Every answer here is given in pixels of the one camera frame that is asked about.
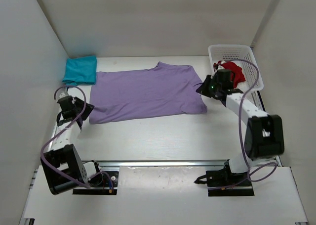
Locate red t shirt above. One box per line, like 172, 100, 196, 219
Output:
223, 61, 246, 89

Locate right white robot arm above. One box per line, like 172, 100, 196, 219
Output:
196, 69, 284, 185

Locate lavender t shirt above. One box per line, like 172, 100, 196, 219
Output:
89, 62, 207, 124

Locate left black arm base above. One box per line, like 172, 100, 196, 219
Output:
73, 160, 119, 196

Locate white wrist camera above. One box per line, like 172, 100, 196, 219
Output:
213, 61, 226, 72
58, 90, 69, 99

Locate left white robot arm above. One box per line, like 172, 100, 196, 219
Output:
40, 95, 104, 195

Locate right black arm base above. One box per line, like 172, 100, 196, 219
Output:
194, 161, 255, 197

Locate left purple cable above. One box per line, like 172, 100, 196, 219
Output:
40, 85, 115, 189

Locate teal t shirt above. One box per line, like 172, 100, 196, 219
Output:
62, 55, 97, 86

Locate purple cable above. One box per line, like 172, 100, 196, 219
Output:
234, 59, 278, 186
40, 85, 115, 189

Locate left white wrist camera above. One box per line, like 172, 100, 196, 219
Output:
58, 90, 69, 99

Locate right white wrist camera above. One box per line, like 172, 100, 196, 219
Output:
213, 61, 226, 72

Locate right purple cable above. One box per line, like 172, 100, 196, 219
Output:
234, 59, 278, 186

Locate white plastic laundry basket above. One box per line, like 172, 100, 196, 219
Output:
208, 45, 259, 91

